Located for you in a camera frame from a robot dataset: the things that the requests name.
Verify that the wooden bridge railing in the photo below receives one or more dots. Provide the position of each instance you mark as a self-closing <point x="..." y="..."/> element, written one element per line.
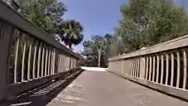
<point x="167" y="66"/>
<point x="27" y="58"/>

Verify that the palm tree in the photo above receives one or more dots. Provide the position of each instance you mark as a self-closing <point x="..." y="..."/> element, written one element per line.
<point x="70" y="31"/>

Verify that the wood of green trees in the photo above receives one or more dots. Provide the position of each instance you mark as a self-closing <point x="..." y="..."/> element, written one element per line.
<point x="152" y="21"/>

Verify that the pale sandy path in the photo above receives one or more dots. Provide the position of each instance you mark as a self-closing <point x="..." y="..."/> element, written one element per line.
<point x="94" y="68"/>

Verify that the wooden plank bridge deck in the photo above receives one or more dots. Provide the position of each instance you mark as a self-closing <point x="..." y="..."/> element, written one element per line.
<point x="110" y="97"/>

